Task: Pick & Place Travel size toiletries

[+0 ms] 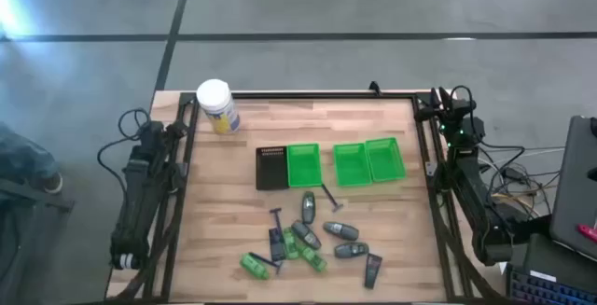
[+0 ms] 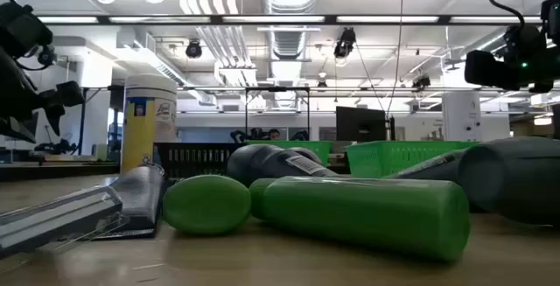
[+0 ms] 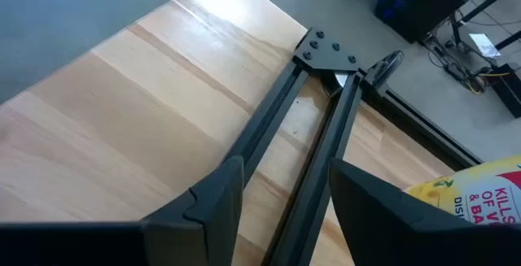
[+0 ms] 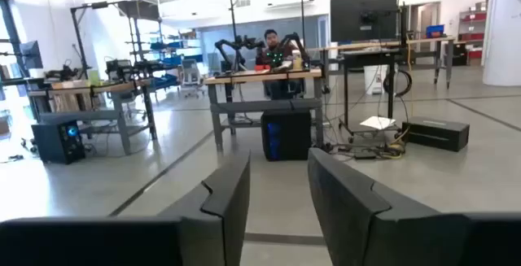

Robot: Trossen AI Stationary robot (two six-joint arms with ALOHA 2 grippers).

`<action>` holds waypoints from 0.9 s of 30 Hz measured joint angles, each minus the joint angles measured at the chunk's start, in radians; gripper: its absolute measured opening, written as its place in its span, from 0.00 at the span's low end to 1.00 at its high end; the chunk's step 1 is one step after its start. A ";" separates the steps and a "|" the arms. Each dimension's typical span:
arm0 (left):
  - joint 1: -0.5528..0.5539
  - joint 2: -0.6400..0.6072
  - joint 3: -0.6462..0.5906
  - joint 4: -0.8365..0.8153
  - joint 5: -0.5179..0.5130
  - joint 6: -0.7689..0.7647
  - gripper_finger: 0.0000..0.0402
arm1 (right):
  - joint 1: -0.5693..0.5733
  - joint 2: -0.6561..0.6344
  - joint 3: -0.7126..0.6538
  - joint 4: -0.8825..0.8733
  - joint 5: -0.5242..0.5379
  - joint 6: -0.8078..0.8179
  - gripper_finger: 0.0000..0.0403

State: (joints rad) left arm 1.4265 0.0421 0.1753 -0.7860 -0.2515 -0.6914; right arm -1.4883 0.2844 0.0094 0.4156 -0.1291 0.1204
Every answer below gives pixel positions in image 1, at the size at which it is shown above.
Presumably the green plastic tray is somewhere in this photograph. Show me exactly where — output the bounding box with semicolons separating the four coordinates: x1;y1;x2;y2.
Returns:
332;142;373;188
285;143;324;189
365;137;408;184

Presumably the backlit black keyboard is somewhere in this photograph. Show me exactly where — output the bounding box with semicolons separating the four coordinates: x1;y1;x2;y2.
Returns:
506;265;597;305

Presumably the person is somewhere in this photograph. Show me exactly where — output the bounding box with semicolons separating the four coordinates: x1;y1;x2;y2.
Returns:
0;121;64;196

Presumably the blue disposable razor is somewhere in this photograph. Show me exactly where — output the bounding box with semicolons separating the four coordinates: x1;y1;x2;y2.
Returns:
269;207;285;232
248;251;285;276

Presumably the black chair base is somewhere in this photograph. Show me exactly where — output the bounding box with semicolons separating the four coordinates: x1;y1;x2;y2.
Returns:
0;177;76;214

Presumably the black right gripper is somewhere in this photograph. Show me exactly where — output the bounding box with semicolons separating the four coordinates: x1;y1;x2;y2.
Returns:
428;87;478;128

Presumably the tangle of floor cables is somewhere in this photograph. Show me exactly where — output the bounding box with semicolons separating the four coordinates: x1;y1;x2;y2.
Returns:
478;144;568;214

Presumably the black aluminium table frame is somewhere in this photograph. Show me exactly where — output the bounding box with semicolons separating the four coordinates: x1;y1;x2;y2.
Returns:
107;90;505;304

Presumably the grey travel bottle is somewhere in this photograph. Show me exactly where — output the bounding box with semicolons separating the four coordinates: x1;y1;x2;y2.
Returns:
291;219;323;252
323;221;360;243
333;242;370;260
300;190;317;226

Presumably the white wipes canister yellow label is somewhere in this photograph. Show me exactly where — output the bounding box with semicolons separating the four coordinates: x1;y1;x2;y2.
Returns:
196;78;242;135

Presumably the black box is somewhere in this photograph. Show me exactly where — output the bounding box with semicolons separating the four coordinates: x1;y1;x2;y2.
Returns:
521;232;597;292

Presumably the green travel bottle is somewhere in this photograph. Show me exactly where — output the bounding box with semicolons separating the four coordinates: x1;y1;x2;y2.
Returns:
282;227;300;261
239;253;271;281
298;243;328;273

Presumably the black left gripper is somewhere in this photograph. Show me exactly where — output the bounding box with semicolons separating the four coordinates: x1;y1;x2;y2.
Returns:
139;120;188;152

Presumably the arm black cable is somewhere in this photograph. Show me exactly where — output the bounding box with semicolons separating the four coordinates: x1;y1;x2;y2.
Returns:
96;106;153;195
448;85;476;124

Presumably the dark blue sachet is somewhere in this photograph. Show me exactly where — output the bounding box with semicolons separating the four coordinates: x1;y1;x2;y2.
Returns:
268;228;287;263

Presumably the black disposable razor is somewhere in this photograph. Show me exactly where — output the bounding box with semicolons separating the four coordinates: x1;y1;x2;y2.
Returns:
320;183;345;214

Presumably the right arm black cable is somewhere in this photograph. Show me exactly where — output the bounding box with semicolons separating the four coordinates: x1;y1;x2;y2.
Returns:
448;85;476;124

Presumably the red marker pen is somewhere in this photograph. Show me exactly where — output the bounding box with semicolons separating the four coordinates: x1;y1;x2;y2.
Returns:
576;223;597;244

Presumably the grey laptop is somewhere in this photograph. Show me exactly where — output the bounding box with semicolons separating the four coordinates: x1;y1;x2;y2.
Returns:
548;115;597;262

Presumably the yellow cable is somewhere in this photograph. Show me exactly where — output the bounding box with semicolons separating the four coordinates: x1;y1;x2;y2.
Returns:
489;185;559;204

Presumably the black plastic tray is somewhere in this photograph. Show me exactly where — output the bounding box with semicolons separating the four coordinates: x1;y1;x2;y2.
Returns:
255;146;290;191

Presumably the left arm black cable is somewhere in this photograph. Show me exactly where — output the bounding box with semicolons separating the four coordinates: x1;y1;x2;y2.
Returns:
96;106;153;195

